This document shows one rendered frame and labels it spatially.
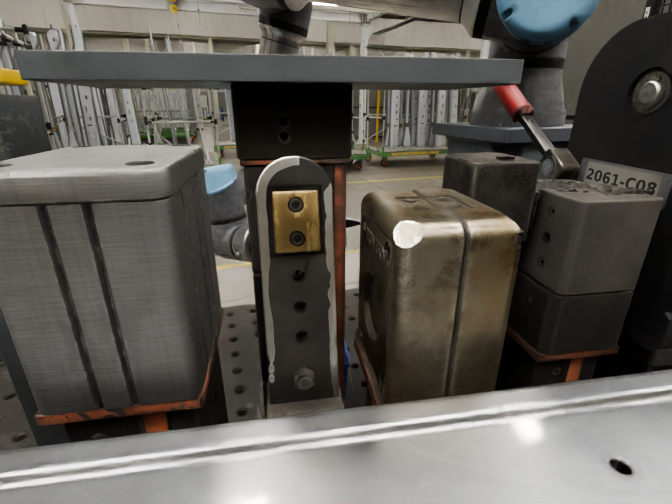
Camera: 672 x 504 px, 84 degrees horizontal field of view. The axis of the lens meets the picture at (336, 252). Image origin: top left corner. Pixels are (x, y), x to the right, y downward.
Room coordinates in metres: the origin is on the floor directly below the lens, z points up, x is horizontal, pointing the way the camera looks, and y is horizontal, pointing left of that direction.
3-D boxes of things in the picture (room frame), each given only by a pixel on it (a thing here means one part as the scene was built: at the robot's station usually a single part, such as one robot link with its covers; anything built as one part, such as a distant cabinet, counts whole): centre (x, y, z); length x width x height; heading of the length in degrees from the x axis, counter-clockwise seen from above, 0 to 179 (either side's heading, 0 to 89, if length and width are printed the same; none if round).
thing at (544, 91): (0.69, -0.31, 1.15); 0.15 x 0.15 x 0.10
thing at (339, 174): (0.37, 0.04, 0.92); 0.10 x 0.08 x 0.45; 99
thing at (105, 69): (0.37, 0.04, 1.16); 0.37 x 0.14 x 0.02; 99
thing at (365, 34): (11.95, -0.89, 1.64); 0.91 x 0.36 x 3.28; 18
